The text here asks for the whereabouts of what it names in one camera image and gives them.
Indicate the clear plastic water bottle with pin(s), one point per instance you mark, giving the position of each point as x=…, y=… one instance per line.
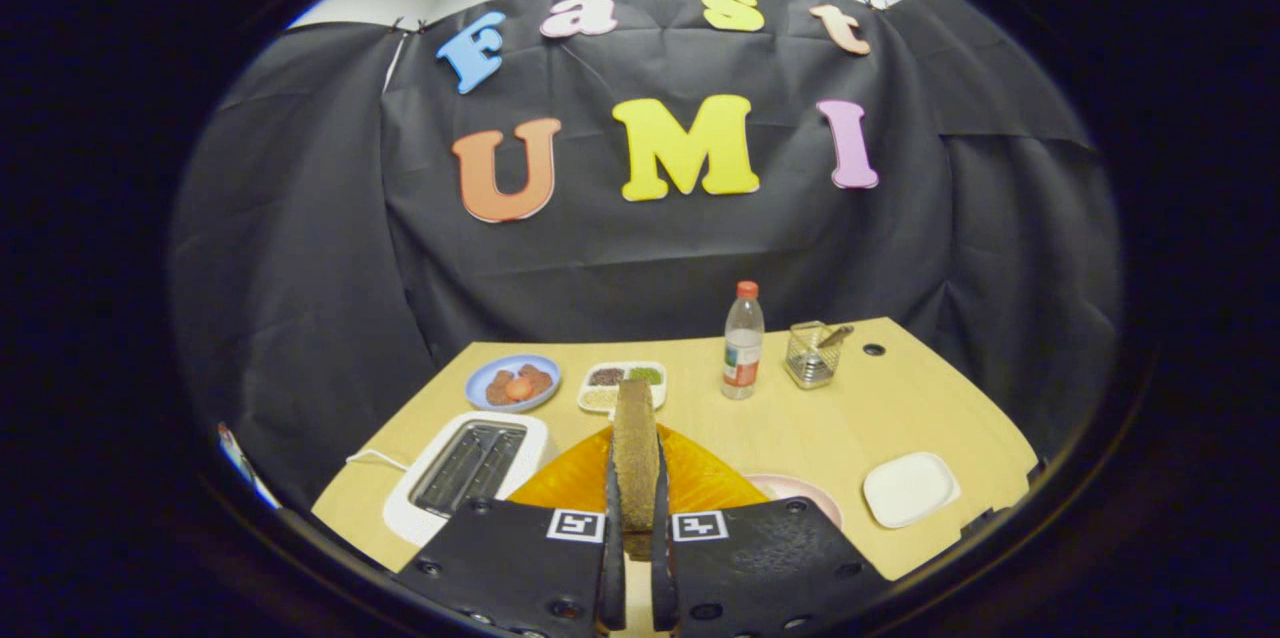
x=742, y=348

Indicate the white divided condiment tray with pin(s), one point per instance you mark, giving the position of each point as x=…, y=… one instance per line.
x=600, y=400

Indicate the white toaster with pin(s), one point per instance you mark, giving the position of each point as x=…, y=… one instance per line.
x=405, y=508

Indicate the white square dish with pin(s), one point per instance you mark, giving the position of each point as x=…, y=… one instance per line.
x=910, y=488

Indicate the red meat and tomato slices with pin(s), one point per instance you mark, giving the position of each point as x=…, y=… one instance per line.
x=518, y=386

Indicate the brown utensil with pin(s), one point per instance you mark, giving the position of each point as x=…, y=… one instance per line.
x=836, y=333

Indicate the toasted bread slice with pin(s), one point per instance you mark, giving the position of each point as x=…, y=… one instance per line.
x=636, y=448

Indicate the pink round plate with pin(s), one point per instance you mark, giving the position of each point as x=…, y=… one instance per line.
x=800, y=493

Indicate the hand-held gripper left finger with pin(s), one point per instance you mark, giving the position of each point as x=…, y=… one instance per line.
x=612, y=568

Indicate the blue round plate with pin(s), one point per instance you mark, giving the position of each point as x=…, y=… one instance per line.
x=478, y=396

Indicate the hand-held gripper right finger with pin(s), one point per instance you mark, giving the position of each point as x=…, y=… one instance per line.
x=663, y=568

